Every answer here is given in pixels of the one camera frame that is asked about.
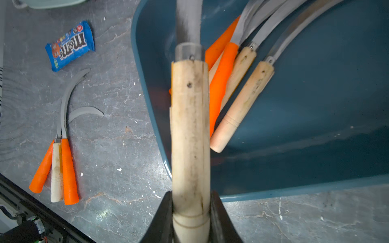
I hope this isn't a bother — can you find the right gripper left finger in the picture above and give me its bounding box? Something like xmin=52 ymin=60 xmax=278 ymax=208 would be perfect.
xmin=140 ymin=191 xmax=174 ymax=243

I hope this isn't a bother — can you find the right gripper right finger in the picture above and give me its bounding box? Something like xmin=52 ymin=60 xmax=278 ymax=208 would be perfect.
xmin=209 ymin=190 xmax=243 ymax=243

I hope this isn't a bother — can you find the orange handled sickle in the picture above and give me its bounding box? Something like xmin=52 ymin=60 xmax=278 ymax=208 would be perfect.
xmin=168 ymin=15 xmax=242 ymax=95

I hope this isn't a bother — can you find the wooden handled sickle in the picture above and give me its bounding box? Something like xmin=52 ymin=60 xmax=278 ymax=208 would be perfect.
xmin=209 ymin=0 xmax=285 ymax=83

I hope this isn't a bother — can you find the teal plastic storage box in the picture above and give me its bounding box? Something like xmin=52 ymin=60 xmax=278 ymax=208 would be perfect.
xmin=131 ymin=1 xmax=389 ymax=201

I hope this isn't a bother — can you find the blue candy packet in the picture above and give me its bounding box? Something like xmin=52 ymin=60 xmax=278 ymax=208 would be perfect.
xmin=45 ymin=20 xmax=95 ymax=72

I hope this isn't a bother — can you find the mint green toaster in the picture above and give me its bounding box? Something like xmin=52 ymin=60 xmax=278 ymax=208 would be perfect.
xmin=12 ymin=0 xmax=86 ymax=9

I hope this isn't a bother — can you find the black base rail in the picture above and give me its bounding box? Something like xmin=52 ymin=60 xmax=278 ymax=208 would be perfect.
xmin=1 ymin=175 xmax=94 ymax=243

